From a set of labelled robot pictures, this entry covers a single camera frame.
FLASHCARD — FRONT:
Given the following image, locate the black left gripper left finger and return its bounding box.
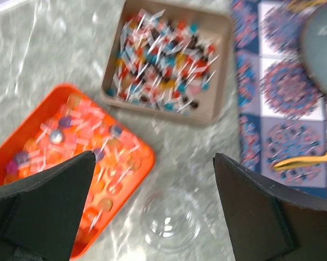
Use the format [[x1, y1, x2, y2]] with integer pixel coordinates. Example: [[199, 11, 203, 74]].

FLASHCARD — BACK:
[[0, 151, 95, 260]]

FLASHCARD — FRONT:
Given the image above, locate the orange tin of lollipops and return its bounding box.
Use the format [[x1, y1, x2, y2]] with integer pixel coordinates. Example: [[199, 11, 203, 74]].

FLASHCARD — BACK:
[[0, 84, 155, 260]]

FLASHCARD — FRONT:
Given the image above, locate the clear plastic jar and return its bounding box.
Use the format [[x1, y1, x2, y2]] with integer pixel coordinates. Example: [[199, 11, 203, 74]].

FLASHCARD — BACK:
[[140, 188, 201, 253]]

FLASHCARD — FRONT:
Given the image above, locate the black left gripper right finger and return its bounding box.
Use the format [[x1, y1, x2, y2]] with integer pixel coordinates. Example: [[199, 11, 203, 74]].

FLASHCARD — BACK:
[[213, 153, 327, 260]]

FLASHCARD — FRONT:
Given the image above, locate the patterned blue placemat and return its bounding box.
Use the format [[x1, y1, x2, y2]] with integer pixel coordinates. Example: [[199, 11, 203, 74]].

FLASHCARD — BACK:
[[231, 1, 327, 198]]

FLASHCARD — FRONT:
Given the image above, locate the teal ceramic plate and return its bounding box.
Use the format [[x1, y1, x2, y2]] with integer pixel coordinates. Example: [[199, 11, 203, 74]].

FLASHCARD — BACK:
[[300, 2, 327, 95]]

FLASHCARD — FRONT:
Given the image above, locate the beige tin of small lollipops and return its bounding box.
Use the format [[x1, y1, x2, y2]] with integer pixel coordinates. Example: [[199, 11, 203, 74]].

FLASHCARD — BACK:
[[101, 1, 233, 126]]

